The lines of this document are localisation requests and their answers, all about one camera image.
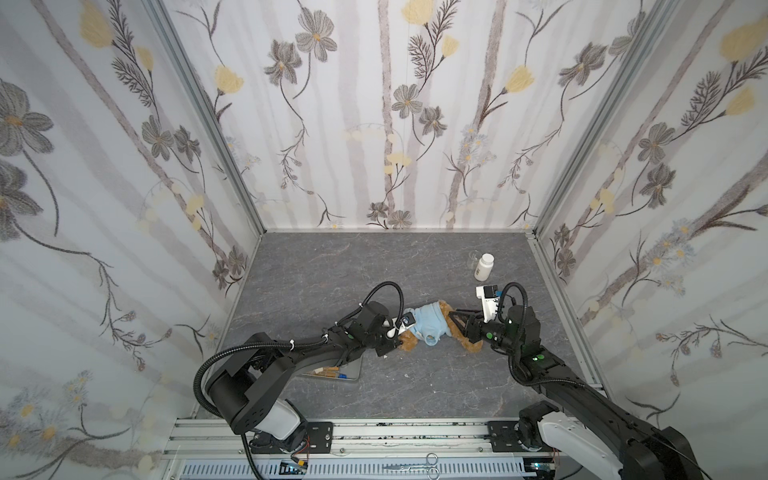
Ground light blue fleece hoodie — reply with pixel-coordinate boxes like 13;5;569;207
405;302;452;347

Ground brown teddy bear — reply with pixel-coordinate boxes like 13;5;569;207
399;300;483;353

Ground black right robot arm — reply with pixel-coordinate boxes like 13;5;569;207
449;282;708;479

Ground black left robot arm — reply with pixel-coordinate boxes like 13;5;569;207
192;281;414;440

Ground white plastic bottle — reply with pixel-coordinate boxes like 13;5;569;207
474;253;495;282

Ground clear plastic cup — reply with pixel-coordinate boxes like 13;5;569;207
467;250;482;270

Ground metal scissors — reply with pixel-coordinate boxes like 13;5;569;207
383;452;441;480

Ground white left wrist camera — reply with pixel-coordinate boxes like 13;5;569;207
383;311;416;339

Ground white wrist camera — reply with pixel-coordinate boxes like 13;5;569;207
476;285;501;323
383;311;416;339

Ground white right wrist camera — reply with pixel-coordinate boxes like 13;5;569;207
476;285;501;323

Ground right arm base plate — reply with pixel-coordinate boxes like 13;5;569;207
487;420;554;453

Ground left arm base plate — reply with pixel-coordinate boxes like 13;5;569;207
248;421;334;455

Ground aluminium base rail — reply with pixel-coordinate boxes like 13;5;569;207
162;418;600;479

